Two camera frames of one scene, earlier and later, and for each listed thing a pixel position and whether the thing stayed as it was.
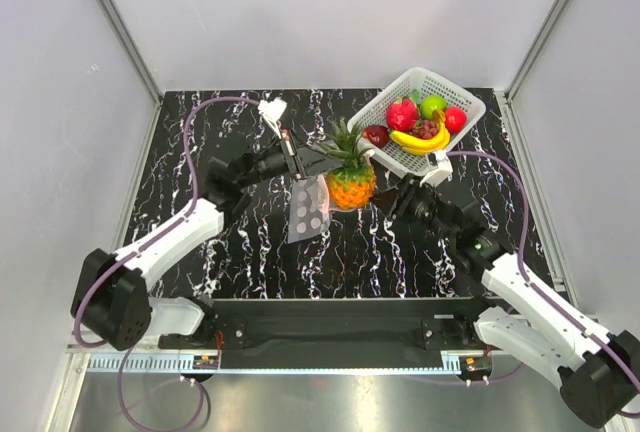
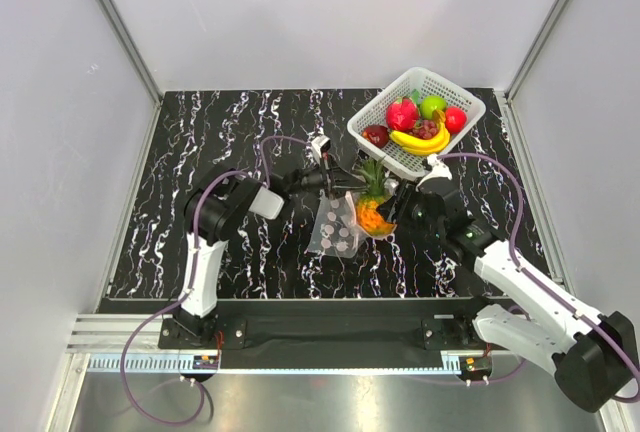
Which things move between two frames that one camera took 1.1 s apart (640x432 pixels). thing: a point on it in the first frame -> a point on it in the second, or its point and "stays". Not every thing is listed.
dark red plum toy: x=377 y=134 stays
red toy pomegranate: x=402 y=115 stays
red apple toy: x=455 y=119 stays
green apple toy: x=430 y=104 stays
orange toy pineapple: x=353 y=185 -> x=374 y=175
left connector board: x=205 y=362 stays
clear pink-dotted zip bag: x=310 y=208 -> x=336 y=228
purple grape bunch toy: x=425 y=129 stays
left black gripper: x=309 y=162 -> x=339 y=181
